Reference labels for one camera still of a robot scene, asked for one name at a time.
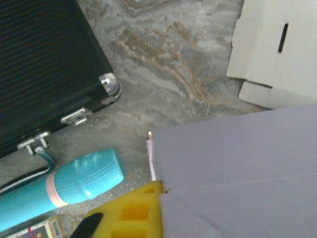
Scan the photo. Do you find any small printed card box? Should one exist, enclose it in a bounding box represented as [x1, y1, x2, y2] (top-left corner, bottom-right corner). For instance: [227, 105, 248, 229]
[0, 215, 62, 238]

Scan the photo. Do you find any beige paper box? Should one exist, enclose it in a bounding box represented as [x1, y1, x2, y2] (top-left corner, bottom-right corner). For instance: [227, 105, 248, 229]
[225, 0, 317, 111]

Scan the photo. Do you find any teal flashlight with strap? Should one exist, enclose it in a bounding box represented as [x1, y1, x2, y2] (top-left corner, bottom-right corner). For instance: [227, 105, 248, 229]
[0, 146, 124, 233]

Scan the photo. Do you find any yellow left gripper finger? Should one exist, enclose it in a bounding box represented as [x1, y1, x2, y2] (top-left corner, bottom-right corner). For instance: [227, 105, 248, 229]
[69, 179, 165, 238]

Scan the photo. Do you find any lavender paper box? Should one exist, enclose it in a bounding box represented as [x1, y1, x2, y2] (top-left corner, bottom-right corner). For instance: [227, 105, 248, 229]
[146, 104, 317, 238]

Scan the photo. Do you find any black ribbed carrying case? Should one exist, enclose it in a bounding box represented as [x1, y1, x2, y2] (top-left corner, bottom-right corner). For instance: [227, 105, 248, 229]
[0, 0, 122, 159]

